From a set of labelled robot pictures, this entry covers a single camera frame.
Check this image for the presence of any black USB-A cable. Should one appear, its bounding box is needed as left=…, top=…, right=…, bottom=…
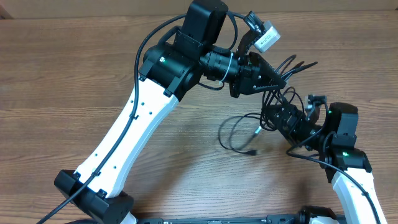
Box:
left=259, top=54, right=318, bottom=134

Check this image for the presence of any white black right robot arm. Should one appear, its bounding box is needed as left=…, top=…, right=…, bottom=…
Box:
left=265, top=100, right=386, bottom=223

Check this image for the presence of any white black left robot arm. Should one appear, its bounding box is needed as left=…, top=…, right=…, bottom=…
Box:
left=54, top=1, right=286, bottom=223

